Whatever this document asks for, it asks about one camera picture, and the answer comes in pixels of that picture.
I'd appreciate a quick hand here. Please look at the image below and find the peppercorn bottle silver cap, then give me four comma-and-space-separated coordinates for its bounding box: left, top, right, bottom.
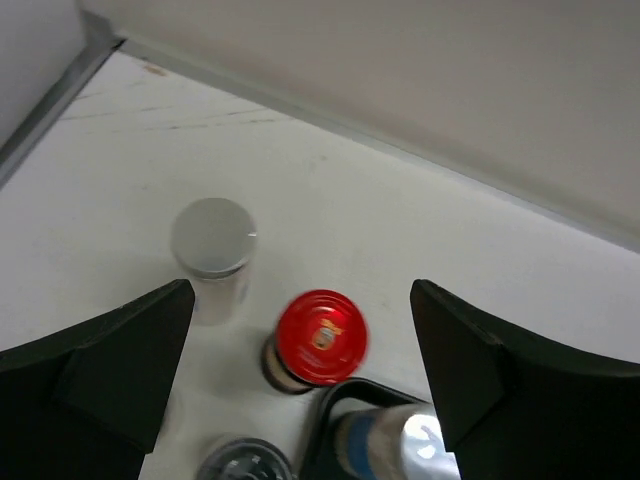
169, 197, 259, 327

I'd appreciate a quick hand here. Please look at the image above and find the black rectangular tray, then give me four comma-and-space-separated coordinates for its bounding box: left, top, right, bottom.
294, 377, 426, 480

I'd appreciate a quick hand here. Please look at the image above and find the dark sauce jar red lid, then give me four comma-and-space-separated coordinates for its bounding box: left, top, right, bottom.
260, 289, 369, 395

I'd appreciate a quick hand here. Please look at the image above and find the peppercorn bottle blue label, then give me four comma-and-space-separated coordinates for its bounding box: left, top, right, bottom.
333, 403, 461, 480

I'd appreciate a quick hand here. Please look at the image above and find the pepper grinder clear cap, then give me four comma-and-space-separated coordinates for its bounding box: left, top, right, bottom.
194, 434, 297, 480

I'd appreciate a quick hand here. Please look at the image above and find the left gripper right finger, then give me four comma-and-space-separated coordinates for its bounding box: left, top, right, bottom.
410, 280, 639, 479

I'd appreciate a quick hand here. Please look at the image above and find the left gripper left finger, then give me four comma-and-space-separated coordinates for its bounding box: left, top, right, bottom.
1, 279, 195, 479

